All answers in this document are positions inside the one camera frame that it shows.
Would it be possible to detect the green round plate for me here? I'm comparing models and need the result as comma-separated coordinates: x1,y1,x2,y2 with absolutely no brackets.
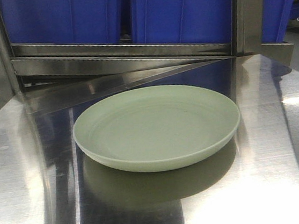
73,85,241,172

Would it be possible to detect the stainless steel shelf rack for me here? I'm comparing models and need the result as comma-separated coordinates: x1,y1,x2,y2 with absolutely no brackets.
0,0,299,119

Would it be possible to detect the left blue plastic bin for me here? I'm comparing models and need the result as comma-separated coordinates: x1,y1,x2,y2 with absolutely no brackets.
0,0,122,44

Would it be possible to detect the right blue plastic bin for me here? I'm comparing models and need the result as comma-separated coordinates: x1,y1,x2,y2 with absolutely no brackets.
261,0,294,43

